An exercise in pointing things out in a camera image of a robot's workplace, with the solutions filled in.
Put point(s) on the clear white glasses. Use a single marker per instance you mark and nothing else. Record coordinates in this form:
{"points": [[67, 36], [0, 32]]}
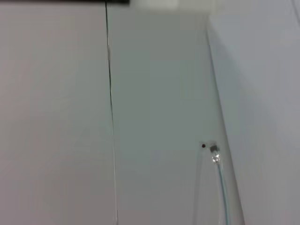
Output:
{"points": [[215, 150]]}

